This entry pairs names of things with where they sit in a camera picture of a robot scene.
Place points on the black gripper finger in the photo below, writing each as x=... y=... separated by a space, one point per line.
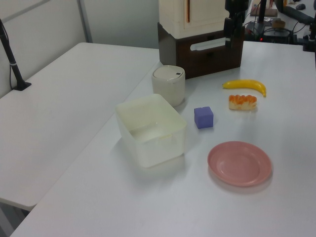
x=227 y=32
x=238 y=26

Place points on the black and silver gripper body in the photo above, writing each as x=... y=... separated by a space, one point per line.
x=237 y=5

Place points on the purple cube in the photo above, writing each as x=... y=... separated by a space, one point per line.
x=203 y=118

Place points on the black device with red light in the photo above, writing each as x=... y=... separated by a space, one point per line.
x=276 y=35

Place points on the brown small object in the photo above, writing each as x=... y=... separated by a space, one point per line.
x=278 y=23

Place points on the dark brown wooden box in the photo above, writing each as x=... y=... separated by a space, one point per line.
x=195 y=59

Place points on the yellow banana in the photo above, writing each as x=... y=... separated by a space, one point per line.
x=247 y=84

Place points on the cream toy cabinet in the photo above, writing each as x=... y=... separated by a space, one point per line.
x=172 y=17

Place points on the grey computer mouse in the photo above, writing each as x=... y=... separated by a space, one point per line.
x=300 y=6

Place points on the orange topped sushi toy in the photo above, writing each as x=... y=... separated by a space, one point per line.
x=243 y=101

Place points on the cream round lidded canister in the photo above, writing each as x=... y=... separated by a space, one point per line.
x=169 y=86

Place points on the white plastic bin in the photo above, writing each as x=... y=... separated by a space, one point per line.
x=150 y=128

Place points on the pink plate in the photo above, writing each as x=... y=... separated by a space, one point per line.
x=239 y=163

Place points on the black clamped pole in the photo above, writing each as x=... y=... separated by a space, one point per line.
x=10 y=56

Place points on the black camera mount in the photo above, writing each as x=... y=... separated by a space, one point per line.
x=309 y=40

